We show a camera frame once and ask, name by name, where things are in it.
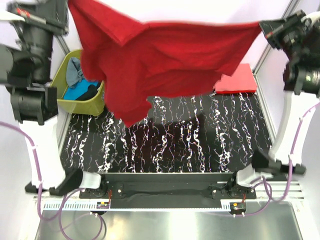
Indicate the slotted white cable duct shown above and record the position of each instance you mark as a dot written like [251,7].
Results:
[77,205]

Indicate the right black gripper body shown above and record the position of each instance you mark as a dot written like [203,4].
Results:
[291,33]

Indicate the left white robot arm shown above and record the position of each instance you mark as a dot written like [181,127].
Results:
[25,73]

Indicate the blue t shirt in bin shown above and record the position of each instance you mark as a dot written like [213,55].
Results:
[80,88]

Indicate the folded coral t shirt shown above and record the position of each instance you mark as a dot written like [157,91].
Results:
[241,80]

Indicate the grey t shirt in bin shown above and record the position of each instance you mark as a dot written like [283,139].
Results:
[74,73]

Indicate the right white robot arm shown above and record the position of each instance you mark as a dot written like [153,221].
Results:
[301,77]

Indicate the black t shirt in bin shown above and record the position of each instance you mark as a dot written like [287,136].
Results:
[91,92]

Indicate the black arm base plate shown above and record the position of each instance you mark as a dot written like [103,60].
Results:
[168,190]

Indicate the red t shirt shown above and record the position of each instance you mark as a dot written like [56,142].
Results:
[137,60]

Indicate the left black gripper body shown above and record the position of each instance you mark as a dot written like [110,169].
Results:
[58,27]

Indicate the olive green plastic bin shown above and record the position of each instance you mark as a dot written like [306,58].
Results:
[93,106]

